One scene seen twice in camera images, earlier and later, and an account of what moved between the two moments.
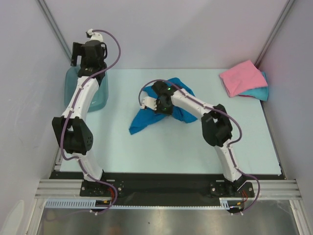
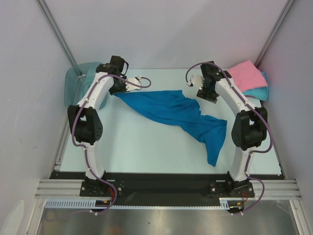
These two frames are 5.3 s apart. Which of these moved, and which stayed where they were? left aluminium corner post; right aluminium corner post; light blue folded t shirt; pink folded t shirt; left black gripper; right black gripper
Moved: left black gripper; right black gripper
Stayed: left aluminium corner post; right aluminium corner post; pink folded t shirt; light blue folded t shirt
